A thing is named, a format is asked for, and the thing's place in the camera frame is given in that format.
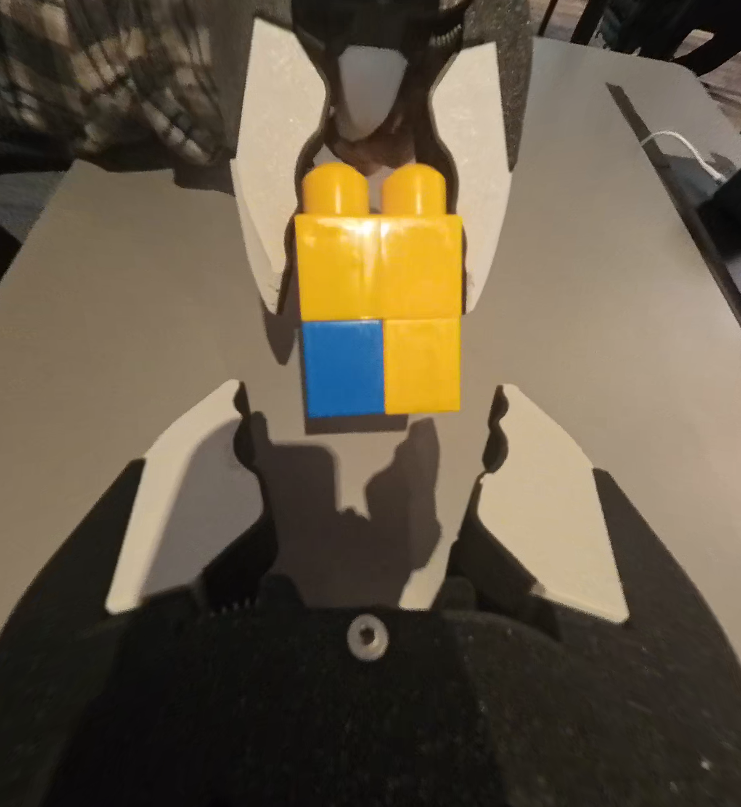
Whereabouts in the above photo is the white cable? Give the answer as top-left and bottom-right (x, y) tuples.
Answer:
(640, 130), (728, 184)

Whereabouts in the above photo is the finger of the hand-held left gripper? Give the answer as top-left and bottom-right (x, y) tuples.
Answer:
(429, 43), (511, 314)
(230, 18), (333, 314)

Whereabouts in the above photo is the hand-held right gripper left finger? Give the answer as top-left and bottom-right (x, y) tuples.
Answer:
(106, 380), (280, 615)

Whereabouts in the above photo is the person's left hand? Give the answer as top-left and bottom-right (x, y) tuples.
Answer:
(334, 104), (420, 172)

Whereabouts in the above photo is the black tripod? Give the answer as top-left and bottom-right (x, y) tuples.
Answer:
(537, 0), (741, 146)

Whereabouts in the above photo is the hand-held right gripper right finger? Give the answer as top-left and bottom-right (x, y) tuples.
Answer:
(453, 385), (630, 625)

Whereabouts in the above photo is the small blue mega block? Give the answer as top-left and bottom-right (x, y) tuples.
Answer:
(301, 319), (385, 418)

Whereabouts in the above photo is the small yellow mega block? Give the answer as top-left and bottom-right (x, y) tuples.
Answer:
(383, 317), (461, 415)

